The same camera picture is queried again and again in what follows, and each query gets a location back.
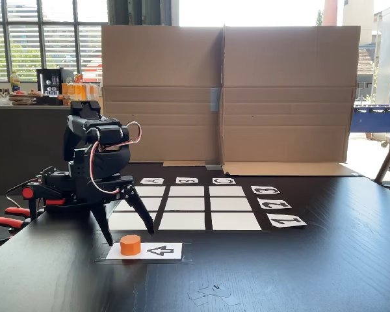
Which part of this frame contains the wooden tray with fruit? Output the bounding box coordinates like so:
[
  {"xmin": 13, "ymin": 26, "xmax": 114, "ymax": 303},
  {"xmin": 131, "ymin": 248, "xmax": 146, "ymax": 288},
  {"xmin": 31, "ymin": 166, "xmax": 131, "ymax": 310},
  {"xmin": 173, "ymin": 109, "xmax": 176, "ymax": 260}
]
[{"xmin": 7, "ymin": 90, "xmax": 44, "ymax": 107}]

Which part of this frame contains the black glass-front cabinet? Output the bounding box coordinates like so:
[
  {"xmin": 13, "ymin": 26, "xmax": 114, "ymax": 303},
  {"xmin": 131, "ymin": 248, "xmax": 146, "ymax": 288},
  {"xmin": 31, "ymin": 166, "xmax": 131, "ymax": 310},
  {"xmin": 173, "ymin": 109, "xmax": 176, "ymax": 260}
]
[{"xmin": 36, "ymin": 67, "xmax": 73, "ymax": 98}]

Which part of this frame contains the blue foosball table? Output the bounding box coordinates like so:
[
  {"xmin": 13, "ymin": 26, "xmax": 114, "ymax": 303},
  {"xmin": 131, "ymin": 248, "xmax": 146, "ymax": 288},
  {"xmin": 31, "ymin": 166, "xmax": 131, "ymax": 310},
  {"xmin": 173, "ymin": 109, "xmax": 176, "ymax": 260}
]
[{"xmin": 348, "ymin": 103, "xmax": 390, "ymax": 148}]

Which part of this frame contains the round orange token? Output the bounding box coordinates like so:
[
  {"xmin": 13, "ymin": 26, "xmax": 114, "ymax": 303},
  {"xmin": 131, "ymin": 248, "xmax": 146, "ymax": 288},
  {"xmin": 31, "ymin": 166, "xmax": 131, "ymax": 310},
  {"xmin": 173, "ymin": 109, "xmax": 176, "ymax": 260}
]
[{"xmin": 120, "ymin": 235, "xmax": 142, "ymax": 257}]

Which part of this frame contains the white nine-square grid sheet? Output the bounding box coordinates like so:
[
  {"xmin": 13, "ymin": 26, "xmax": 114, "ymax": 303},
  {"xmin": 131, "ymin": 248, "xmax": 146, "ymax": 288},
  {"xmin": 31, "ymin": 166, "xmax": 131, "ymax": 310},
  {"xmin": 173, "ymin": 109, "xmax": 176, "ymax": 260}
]
[{"xmin": 107, "ymin": 184, "xmax": 264, "ymax": 233}]

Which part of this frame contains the paper sheet number 1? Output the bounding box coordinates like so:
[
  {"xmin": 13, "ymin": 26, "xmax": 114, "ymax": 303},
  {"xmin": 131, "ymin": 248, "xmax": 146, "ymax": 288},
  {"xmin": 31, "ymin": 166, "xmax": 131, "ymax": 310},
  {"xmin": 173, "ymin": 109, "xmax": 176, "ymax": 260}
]
[{"xmin": 266, "ymin": 213, "xmax": 307, "ymax": 229}]

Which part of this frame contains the white arrow paper sheet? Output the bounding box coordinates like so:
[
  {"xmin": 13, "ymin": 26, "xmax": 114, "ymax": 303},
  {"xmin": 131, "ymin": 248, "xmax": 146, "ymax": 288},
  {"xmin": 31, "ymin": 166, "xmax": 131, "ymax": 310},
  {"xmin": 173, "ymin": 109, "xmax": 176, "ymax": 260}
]
[{"xmin": 105, "ymin": 242, "xmax": 184, "ymax": 261}]

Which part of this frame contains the red and white servo cable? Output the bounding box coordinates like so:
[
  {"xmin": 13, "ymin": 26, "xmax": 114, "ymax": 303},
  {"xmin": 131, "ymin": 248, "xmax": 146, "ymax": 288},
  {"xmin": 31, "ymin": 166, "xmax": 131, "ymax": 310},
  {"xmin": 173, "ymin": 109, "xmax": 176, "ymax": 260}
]
[{"xmin": 88, "ymin": 120, "xmax": 143, "ymax": 196}]

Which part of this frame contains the dark counter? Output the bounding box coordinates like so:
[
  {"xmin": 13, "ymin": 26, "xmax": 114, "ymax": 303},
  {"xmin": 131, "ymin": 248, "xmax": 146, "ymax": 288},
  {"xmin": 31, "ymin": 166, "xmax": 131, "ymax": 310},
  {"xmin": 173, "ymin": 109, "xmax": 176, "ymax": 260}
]
[{"xmin": 0, "ymin": 103, "xmax": 102, "ymax": 196}]

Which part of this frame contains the black clamp with red knob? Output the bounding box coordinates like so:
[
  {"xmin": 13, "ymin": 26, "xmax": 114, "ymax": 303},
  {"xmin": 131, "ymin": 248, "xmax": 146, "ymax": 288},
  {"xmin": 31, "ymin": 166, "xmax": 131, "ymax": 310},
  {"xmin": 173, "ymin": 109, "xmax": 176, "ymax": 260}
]
[{"xmin": 20, "ymin": 182, "xmax": 68, "ymax": 225}]

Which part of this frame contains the brown cardboard panel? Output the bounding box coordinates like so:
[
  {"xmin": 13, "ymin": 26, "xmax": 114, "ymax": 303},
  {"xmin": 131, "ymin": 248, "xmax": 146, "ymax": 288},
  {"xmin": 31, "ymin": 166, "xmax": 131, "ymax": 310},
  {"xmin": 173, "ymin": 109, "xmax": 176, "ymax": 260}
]
[
  {"xmin": 100, "ymin": 25, "xmax": 224, "ymax": 168},
  {"xmin": 218, "ymin": 24, "xmax": 362, "ymax": 177}
]

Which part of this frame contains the black base cable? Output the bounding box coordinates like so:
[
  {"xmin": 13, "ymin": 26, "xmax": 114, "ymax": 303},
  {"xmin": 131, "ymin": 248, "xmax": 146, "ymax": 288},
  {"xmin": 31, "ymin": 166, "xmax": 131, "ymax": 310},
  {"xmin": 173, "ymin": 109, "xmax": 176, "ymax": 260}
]
[{"xmin": 5, "ymin": 176, "xmax": 42, "ymax": 209}]

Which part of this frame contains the clamp with red handles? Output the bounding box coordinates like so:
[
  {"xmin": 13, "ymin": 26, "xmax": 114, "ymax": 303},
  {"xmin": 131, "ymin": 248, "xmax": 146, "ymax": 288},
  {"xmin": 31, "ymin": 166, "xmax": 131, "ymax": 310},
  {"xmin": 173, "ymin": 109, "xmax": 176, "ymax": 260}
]
[{"xmin": 0, "ymin": 205, "xmax": 32, "ymax": 245}]

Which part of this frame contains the paper sheet number 2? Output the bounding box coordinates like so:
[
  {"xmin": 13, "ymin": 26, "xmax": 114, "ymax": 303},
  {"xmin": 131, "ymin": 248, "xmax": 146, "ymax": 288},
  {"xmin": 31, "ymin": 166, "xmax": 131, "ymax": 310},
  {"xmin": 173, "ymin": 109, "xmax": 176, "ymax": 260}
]
[{"xmin": 257, "ymin": 198, "xmax": 293, "ymax": 211}]

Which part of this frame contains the yellow bottle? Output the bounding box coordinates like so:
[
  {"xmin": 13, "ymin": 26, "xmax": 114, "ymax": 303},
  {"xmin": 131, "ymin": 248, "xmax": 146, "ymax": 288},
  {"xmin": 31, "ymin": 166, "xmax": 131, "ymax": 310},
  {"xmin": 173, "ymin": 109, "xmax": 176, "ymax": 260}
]
[{"xmin": 9, "ymin": 70, "xmax": 21, "ymax": 93}]

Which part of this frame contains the paper sheet number 3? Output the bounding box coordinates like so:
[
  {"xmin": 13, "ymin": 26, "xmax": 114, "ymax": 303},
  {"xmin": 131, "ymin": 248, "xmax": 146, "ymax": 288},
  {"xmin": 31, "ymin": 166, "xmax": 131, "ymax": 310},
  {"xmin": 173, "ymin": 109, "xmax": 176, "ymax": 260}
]
[{"xmin": 250, "ymin": 185, "xmax": 281, "ymax": 196}]

